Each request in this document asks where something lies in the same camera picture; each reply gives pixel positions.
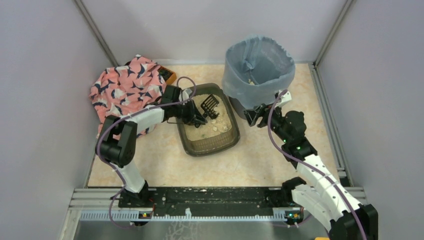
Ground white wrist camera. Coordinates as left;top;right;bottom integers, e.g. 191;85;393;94
276;89;292;108
178;88;193;103

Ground blue plastic bin liner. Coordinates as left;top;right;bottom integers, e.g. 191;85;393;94
221;35;296;109

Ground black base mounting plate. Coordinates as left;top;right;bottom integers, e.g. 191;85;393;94
118;187;302;217

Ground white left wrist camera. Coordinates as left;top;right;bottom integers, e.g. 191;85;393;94
178;88;193;103

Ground black litter scoop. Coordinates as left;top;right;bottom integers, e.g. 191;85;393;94
193;94;220;121

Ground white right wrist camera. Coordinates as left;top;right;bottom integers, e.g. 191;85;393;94
276;89;292;108

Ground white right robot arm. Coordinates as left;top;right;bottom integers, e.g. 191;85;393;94
243;104;379;240

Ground wooden tray box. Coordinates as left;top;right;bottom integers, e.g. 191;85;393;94
158;66;177;85

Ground dark green litter box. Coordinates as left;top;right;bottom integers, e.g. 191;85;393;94
176;83;240;157

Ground pink patterned cloth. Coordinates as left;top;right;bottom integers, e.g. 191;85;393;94
88;54;167;133

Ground aluminium frame rail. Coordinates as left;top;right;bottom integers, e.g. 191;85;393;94
67;186;369;223

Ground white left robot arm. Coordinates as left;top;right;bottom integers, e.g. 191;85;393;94
95;85;207;203

